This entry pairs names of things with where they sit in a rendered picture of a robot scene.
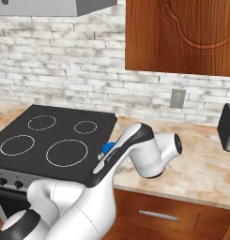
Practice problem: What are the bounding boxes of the blue round object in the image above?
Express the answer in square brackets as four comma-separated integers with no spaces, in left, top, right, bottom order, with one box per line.
[101,142,116,157]

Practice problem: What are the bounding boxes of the black hob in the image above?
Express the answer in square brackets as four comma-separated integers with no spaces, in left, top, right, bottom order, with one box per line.
[0,104,118,192]

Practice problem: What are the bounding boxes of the brown wooden drawer front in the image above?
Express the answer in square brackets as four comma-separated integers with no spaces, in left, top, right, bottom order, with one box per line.
[114,187,230,240]

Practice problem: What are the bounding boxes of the grey toaster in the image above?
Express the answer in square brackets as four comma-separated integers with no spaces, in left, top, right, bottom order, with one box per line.
[217,102,230,152]

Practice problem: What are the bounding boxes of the grey extractor hood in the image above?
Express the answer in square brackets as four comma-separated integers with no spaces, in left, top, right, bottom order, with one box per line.
[0,0,118,18]

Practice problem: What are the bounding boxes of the black oven door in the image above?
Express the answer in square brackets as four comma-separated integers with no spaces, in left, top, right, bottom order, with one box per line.
[0,187,32,225]

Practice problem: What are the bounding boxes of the grey wall socket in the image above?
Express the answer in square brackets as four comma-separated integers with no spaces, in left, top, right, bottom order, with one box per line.
[169,88,187,110]

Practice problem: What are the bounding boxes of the silver drawer handle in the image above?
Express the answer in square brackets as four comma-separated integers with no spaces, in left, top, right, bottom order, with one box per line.
[138,209,180,222]

